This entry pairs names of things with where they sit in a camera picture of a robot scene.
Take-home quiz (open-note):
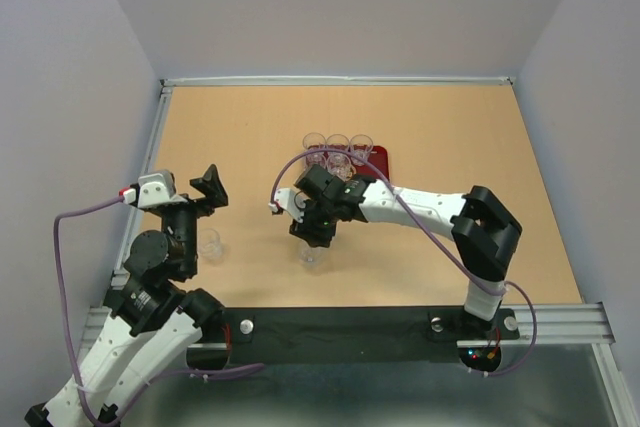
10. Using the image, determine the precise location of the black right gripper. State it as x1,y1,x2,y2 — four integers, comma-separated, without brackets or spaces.
289,198,339,248

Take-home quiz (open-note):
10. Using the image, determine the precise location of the clear faceted glass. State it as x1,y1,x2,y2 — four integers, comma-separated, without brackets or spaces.
302,132,326,167
298,242,327,268
326,153,354,181
197,228,224,263
349,134,374,165
326,134,350,158

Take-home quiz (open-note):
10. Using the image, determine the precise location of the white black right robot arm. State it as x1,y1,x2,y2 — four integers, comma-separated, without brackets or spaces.
270,164,522,337

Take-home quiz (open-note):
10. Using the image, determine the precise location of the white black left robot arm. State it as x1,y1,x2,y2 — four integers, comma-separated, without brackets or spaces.
25,165,228,426

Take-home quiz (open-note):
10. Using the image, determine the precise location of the red lacquer tray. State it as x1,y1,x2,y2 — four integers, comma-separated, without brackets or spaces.
318,145,391,179

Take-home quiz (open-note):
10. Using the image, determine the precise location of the black base cloth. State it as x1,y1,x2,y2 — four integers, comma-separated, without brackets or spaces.
164,304,521,367

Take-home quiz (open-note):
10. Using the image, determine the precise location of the white round knob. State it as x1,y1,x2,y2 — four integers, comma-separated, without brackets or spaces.
240,319,254,335

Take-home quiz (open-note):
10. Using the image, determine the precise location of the metal front plate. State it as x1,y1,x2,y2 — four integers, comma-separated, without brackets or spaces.
122,346,617,426

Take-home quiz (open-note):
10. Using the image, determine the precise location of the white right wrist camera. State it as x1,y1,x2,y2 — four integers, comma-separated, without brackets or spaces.
268,188,306,222

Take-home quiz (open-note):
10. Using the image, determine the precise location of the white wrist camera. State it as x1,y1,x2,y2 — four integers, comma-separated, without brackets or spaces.
120,170,176,210
268,188,306,222

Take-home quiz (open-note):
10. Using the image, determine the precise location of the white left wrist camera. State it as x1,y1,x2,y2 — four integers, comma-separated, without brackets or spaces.
120,170,176,210

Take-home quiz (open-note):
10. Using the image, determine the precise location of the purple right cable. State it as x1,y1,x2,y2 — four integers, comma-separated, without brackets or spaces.
269,149,539,379

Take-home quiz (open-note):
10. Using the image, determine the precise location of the purple cable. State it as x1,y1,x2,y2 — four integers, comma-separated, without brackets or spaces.
53,194,266,426
269,149,539,379

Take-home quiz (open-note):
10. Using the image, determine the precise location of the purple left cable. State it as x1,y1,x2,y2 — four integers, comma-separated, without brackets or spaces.
53,194,266,426

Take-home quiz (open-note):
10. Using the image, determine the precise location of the aluminium table frame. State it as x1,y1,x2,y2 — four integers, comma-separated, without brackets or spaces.
58,75,640,427

